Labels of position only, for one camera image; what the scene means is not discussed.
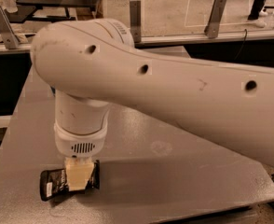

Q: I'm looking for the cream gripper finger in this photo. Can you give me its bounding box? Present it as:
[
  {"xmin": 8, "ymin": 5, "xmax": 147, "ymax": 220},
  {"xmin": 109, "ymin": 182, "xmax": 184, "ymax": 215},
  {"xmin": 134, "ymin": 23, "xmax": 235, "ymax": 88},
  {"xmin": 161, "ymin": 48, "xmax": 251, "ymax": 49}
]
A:
[{"xmin": 66, "ymin": 163, "xmax": 94, "ymax": 191}]

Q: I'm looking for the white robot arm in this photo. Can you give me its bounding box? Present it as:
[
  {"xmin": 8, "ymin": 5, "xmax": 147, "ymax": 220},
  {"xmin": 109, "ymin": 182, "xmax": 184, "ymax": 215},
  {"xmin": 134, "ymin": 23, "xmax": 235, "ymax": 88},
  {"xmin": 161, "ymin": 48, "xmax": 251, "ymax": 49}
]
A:
[{"xmin": 31, "ymin": 19, "xmax": 274, "ymax": 167}]

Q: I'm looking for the person in khaki trousers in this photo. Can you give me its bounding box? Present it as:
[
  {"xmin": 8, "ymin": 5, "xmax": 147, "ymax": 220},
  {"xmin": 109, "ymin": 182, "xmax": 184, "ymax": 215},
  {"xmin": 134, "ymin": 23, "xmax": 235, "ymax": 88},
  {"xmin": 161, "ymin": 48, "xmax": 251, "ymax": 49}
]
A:
[{"xmin": 75, "ymin": 0, "xmax": 103, "ymax": 21}]

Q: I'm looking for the black office desk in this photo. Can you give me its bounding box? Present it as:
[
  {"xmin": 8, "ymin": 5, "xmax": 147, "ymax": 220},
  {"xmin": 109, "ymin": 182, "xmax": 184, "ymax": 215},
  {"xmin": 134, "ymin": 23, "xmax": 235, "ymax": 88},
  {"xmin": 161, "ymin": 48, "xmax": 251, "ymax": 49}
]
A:
[{"xmin": 7, "ymin": 0, "xmax": 104, "ymax": 23}]

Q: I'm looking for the black rxbar chocolate wrapper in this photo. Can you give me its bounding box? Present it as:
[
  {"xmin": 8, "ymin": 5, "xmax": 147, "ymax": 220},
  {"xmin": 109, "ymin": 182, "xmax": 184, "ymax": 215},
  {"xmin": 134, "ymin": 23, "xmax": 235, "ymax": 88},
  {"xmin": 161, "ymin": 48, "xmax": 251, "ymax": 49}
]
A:
[{"xmin": 39, "ymin": 160, "xmax": 100, "ymax": 202}]

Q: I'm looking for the middle metal bracket post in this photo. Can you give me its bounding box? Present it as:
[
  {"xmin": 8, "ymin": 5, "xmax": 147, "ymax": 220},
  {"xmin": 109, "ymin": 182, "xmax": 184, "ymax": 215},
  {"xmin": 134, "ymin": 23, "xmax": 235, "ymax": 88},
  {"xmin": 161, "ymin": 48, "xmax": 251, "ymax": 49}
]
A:
[{"xmin": 130, "ymin": 0, "xmax": 141, "ymax": 43}]

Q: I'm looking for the left metal bracket post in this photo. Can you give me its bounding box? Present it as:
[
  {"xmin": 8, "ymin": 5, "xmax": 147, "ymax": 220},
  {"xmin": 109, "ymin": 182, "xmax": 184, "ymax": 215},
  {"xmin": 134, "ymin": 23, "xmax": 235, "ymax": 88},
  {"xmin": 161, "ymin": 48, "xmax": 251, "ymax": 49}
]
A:
[{"xmin": 0, "ymin": 6, "xmax": 20, "ymax": 49}]

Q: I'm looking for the right metal bracket post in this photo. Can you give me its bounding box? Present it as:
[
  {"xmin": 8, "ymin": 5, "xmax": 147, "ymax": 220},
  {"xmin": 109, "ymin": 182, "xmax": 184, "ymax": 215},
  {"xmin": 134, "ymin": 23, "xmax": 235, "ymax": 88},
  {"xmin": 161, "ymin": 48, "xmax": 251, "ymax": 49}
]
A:
[{"xmin": 204, "ymin": 0, "xmax": 226, "ymax": 38}]

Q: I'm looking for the metal barrier rail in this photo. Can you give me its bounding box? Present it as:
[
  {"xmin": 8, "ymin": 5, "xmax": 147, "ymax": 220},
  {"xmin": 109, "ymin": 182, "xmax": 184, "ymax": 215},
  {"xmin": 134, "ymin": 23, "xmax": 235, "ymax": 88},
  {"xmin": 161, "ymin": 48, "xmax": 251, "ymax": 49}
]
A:
[{"xmin": 0, "ymin": 28, "xmax": 274, "ymax": 56}]

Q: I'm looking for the metal bracket post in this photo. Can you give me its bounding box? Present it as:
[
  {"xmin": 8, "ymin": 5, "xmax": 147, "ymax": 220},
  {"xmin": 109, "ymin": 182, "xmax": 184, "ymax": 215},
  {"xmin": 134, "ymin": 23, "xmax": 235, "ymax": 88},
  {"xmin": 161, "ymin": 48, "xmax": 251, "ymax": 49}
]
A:
[
  {"xmin": 0, "ymin": 6, "xmax": 20, "ymax": 49},
  {"xmin": 130, "ymin": 0, "xmax": 141, "ymax": 43},
  {"xmin": 204, "ymin": 0, "xmax": 226, "ymax": 38}
]

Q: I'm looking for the plastic water bottle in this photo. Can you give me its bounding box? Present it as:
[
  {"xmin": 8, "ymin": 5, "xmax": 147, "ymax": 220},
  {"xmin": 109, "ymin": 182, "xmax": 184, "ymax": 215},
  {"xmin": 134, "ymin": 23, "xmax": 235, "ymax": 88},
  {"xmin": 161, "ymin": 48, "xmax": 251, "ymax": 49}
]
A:
[{"xmin": 3, "ymin": 0, "xmax": 18, "ymax": 13}]

